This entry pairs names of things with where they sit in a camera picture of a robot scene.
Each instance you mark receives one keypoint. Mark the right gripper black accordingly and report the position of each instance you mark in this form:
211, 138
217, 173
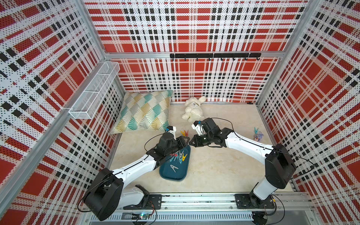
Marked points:
197, 143

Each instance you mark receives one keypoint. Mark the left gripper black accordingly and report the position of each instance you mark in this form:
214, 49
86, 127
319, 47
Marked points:
180, 141

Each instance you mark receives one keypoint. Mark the teal plastic storage box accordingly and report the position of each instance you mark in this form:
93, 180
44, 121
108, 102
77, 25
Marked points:
176, 166

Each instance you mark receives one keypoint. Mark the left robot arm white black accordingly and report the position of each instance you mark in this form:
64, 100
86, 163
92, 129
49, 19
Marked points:
108, 191

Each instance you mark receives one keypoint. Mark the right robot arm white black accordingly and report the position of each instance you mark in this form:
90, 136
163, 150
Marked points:
279, 166

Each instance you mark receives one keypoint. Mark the white plush toy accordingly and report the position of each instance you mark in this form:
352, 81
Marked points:
193, 110

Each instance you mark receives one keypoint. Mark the patterned cushion teal yellow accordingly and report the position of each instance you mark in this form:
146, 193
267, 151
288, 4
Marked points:
144, 111

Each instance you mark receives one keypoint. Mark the purple clothespin far right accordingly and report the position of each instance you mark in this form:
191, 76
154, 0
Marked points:
258, 137

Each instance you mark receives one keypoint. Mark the green circuit board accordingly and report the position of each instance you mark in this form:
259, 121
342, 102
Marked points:
140, 216

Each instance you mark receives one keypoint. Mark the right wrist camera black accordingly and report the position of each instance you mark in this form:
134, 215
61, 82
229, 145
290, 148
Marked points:
205, 126

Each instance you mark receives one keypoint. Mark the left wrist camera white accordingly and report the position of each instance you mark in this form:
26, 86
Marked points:
172, 130

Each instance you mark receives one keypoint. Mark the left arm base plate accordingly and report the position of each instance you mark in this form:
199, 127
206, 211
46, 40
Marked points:
150, 202

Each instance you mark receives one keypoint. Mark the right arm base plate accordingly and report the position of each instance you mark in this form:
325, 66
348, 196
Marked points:
248, 201

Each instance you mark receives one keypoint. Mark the black hook rail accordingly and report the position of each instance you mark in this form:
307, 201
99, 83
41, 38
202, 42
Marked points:
244, 55

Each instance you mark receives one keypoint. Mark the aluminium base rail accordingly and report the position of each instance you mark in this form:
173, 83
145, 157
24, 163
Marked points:
225, 201

